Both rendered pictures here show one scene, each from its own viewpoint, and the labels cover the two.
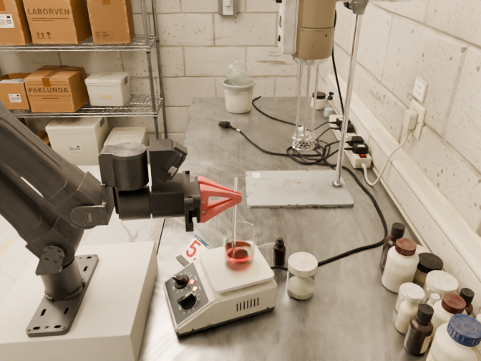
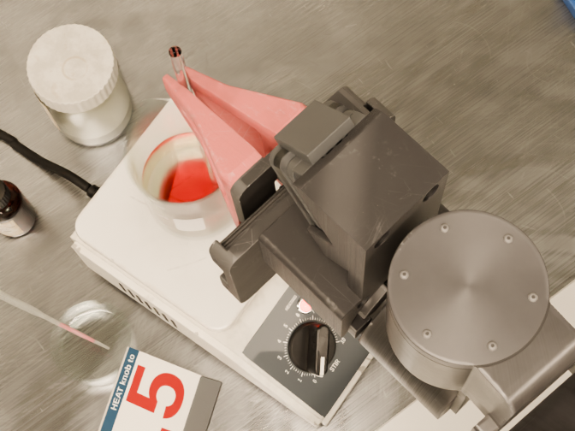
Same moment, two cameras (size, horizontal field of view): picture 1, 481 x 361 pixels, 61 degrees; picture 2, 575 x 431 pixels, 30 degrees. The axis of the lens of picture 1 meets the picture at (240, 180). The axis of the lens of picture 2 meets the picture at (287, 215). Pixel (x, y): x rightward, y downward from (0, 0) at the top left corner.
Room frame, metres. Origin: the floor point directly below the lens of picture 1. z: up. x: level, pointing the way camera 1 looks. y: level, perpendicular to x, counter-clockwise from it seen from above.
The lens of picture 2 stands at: (0.68, 0.22, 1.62)
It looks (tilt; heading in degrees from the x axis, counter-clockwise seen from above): 73 degrees down; 240
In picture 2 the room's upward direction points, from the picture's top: 5 degrees counter-clockwise
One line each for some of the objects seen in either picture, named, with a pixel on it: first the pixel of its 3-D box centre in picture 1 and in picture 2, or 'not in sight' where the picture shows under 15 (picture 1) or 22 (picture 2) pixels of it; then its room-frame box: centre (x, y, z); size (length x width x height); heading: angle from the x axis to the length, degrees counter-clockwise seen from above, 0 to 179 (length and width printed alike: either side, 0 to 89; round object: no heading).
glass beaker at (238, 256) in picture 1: (240, 248); (186, 171); (0.62, 0.00, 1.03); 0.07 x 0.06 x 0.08; 99
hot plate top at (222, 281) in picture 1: (235, 265); (201, 207); (0.62, 0.01, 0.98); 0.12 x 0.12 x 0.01; 20
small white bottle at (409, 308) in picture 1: (409, 311); not in sight; (0.54, -0.31, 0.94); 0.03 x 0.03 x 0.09
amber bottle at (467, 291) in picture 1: (461, 309); not in sight; (0.54, -0.41, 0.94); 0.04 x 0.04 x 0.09
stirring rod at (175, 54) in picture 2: (234, 224); (201, 137); (0.61, 0.01, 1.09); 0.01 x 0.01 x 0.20
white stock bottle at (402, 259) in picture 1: (401, 264); not in sight; (0.66, -0.33, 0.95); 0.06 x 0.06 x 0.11
